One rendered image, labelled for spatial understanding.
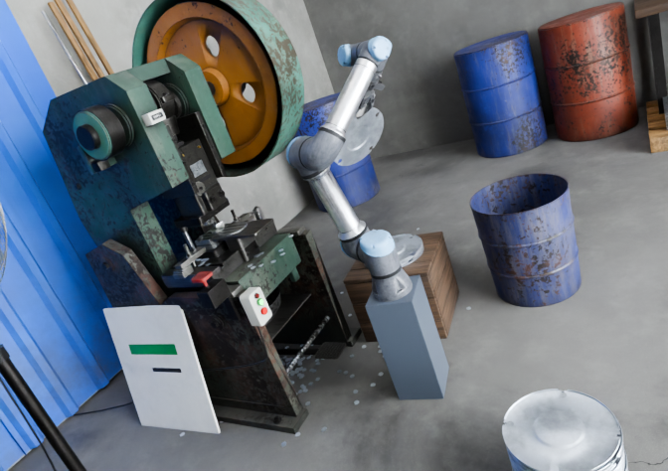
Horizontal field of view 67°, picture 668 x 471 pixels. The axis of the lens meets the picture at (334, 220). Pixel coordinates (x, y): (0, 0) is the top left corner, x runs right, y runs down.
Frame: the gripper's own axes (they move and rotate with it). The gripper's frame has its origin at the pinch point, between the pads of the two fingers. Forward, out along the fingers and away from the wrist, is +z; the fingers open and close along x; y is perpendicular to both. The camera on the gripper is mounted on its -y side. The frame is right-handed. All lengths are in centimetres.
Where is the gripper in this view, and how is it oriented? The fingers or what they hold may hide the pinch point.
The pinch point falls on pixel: (358, 114)
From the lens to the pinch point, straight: 212.3
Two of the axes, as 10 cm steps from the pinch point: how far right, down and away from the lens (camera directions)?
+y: -6.5, 4.7, -6.0
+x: 7.2, 6.4, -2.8
